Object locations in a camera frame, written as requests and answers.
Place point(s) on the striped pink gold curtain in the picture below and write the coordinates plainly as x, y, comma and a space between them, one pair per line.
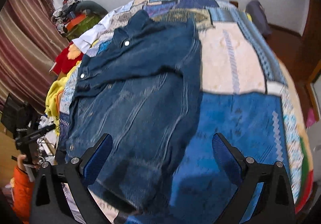
27, 38

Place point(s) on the blue denim jacket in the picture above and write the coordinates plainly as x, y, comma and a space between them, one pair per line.
135, 93

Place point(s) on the green patterned box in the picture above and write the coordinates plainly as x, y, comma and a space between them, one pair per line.
86, 25

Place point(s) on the blue patchwork quilt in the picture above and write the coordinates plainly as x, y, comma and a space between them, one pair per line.
240, 103

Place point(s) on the yellow fleece blanket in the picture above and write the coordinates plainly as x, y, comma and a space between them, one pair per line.
54, 103

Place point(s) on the wooden bed post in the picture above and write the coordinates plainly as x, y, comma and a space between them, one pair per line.
233, 3

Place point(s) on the white cloth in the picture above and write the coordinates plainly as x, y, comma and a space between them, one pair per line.
100, 29

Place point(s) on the black flat panel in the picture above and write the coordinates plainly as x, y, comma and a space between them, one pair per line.
12, 113

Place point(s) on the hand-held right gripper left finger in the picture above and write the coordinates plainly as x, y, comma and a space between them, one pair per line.
99, 156

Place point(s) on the grey backpack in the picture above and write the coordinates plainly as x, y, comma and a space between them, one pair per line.
258, 16

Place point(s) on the pile of mixed clothes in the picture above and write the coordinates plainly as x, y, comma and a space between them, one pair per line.
64, 9

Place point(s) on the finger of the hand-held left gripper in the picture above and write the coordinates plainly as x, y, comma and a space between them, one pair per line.
47, 128

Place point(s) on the orange box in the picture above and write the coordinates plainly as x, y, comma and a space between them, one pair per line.
75, 22

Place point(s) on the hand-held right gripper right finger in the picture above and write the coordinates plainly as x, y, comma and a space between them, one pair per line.
227, 157

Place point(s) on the red plush toy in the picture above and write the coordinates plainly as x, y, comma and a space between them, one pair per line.
64, 59

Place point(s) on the person's left hand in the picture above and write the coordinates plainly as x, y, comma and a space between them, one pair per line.
22, 162

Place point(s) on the grey plush pillow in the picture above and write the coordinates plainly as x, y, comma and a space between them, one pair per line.
91, 6

